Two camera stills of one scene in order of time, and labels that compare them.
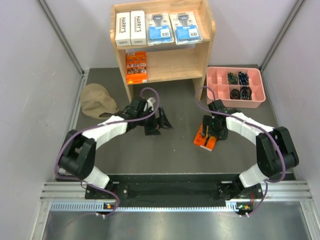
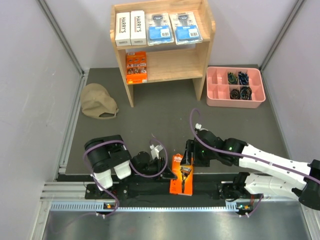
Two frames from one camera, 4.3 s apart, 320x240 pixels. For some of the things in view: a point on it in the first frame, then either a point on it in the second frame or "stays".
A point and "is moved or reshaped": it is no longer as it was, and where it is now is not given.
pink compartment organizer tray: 236,87 stays
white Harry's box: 138,28 stays
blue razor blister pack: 159,29 stays
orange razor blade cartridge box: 136,67 stays
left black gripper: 162,119 -> 167,174
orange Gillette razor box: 207,142 is moved or reshaped
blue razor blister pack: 185,28 stays
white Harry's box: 122,30 stays
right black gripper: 207,121 -> 192,146
